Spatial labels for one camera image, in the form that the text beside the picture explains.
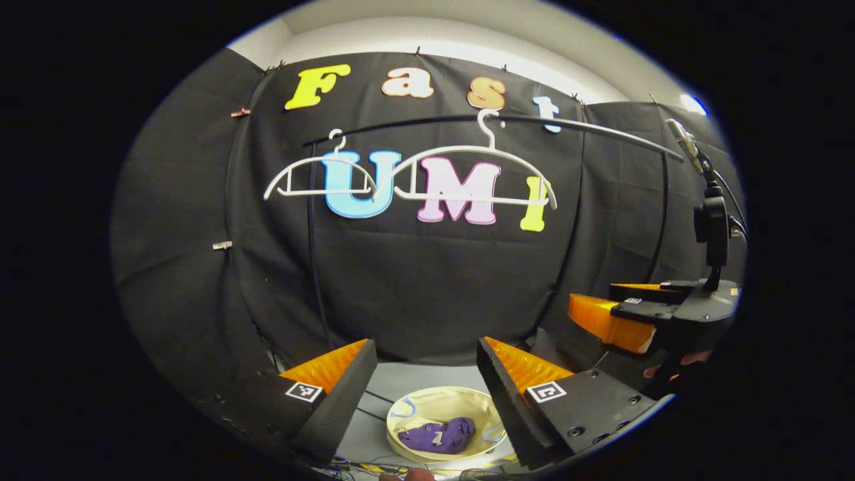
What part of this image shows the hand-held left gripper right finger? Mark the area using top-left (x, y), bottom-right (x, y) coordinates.
top-left (476, 336), bottom-right (659, 470)

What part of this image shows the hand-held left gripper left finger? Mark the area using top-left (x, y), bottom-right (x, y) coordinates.
top-left (214, 339), bottom-right (378, 465)

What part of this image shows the cream round laundry hamper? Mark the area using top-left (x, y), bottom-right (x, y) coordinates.
top-left (386, 386), bottom-right (508, 463)

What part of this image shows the purple knit garment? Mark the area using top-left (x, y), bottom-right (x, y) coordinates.
top-left (399, 418), bottom-right (476, 455)

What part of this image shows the large white clothes hanger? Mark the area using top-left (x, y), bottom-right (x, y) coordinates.
top-left (374, 109), bottom-right (558, 211)

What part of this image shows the small white clothes hanger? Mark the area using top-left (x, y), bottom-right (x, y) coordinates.
top-left (263, 129), bottom-right (378, 201)

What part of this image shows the black backdrop cloth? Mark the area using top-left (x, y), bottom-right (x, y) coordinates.
top-left (110, 47), bottom-right (747, 402)

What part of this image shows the black floor cable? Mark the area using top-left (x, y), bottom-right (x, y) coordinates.
top-left (356, 389), bottom-right (396, 422)

